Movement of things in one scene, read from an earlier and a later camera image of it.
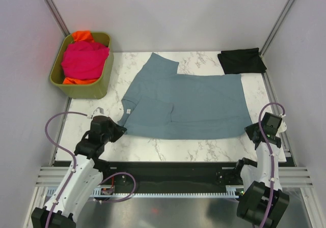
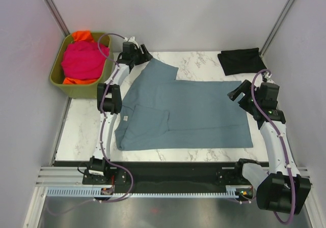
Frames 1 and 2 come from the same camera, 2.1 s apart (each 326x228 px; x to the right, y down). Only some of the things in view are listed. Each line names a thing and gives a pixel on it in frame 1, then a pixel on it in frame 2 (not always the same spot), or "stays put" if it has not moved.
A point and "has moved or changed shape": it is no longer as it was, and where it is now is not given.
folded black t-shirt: (241, 61) stays put
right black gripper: (248, 130) to (245, 86)
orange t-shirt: (80, 36) stays put
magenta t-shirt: (84, 60) stays put
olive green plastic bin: (97, 90) stays put
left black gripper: (119, 131) to (145, 57)
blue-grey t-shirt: (158, 103) has moved or changed shape
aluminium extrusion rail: (61, 176) stays put
